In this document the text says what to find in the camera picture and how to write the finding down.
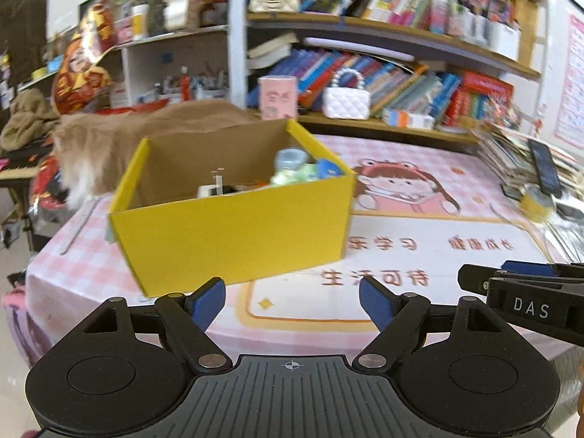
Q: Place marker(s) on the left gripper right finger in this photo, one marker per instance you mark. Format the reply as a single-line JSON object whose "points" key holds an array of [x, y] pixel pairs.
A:
{"points": [[399, 320]]}

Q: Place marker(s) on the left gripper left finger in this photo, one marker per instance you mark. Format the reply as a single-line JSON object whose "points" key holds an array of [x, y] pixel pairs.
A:
{"points": [[186, 319]]}

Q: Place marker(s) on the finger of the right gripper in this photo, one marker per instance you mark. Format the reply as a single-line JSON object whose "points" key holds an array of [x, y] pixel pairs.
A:
{"points": [[476, 279], [529, 268]]}

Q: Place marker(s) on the green frog toy blue cap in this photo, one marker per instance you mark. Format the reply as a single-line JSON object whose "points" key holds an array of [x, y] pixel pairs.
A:
{"points": [[322, 169]]}

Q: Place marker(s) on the white staples box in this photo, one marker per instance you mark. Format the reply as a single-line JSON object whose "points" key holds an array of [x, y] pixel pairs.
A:
{"points": [[206, 191]]}

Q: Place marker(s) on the yellow tape roll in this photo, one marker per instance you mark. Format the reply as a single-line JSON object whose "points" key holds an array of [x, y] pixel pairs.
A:
{"points": [[536, 205]]}

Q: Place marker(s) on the pink checkered table mat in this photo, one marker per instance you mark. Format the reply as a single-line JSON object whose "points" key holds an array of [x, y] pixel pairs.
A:
{"points": [[316, 311]]}

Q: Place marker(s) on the black smartphone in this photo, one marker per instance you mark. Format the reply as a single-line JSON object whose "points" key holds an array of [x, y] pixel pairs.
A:
{"points": [[548, 179]]}

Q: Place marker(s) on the stack of picture books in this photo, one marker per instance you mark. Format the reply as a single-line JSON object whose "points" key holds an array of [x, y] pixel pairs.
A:
{"points": [[507, 154]]}

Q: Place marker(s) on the yellow cardboard box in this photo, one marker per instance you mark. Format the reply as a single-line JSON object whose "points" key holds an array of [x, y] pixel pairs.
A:
{"points": [[174, 242]]}

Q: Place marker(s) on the grey ruler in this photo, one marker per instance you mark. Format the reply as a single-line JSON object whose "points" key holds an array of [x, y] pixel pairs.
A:
{"points": [[79, 225]]}

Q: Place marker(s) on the pink purple backpack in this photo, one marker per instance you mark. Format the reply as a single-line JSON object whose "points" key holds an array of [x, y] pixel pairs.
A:
{"points": [[30, 340]]}

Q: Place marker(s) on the orange white medicine box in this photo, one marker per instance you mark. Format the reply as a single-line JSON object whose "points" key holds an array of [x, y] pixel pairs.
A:
{"points": [[402, 119]]}

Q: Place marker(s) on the red boxed book set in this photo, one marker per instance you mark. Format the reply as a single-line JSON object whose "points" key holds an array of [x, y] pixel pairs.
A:
{"points": [[478, 96]]}

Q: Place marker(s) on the orange fluffy cat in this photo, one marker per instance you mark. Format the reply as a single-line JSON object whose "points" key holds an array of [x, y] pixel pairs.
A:
{"points": [[93, 151]]}

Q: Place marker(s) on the white quilted pearl handbag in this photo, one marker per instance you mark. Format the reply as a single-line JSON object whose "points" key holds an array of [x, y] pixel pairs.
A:
{"points": [[346, 103]]}

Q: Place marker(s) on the black electric piano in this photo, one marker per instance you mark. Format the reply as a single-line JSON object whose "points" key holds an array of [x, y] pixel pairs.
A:
{"points": [[18, 168]]}

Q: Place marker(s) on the wooden bookshelf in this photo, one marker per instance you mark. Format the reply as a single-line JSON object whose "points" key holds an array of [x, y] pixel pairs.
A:
{"points": [[400, 41]]}

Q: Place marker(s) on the white pen holder box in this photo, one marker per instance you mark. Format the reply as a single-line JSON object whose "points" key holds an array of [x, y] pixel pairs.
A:
{"points": [[503, 40]]}

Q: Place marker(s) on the pink sticker cup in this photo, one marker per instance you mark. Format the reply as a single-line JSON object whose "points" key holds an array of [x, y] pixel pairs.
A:
{"points": [[278, 97]]}

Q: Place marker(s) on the white storage cabinet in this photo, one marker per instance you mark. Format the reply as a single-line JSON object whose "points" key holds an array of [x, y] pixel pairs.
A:
{"points": [[135, 67]]}

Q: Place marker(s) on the beige blanket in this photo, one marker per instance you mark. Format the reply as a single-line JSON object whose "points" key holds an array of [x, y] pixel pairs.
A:
{"points": [[31, 119]]}

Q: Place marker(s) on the red gold foil balloon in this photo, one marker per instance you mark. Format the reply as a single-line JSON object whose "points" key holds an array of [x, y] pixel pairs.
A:
{"points": [[81, 78]]}

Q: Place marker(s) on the alphabet wall poster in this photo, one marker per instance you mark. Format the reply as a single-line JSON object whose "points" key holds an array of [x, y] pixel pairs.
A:
{"points": [[569, 125]]}

